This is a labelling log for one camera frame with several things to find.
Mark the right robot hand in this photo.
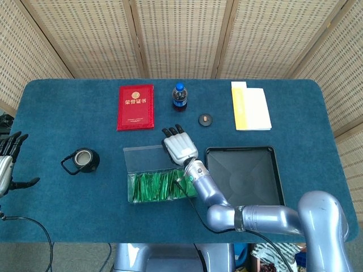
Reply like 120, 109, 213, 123
161, 124, 199, 167

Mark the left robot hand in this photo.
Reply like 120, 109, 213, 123
0, 131, 41, 198

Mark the clear box of green packets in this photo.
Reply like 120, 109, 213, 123
123, 144, 199, 203

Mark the black plastic tray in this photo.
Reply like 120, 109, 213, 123
205, 146, 286, 209

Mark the striped foil snack packet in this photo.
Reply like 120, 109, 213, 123
251, 243, 306, 272

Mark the small black round disc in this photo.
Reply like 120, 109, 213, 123
197, 112, 214, 126

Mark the black equipment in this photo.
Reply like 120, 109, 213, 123
0, 113, 14, 137

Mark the cola bottle blue cap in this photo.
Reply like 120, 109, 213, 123
171, 82, 188, 113

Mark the red certificate book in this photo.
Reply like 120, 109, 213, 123
116, 84, 155, 132

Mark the yellow and white envelope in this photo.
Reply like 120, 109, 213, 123
230, 81, 250, 131

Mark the blue table cloth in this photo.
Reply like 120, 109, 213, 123
0, 78, 360, 244

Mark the white paper sheet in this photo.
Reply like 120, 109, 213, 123
243, 87, 272, 132

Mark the grey-blue robot torso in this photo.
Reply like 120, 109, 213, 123
112, 243, 236, 272

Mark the bamboo folding screen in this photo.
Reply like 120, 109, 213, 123
0, 0, 363, 196

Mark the small blue box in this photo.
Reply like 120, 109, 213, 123
294, 252, 309, 267

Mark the black left hand cable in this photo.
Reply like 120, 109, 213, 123
0, 214, 55, 272

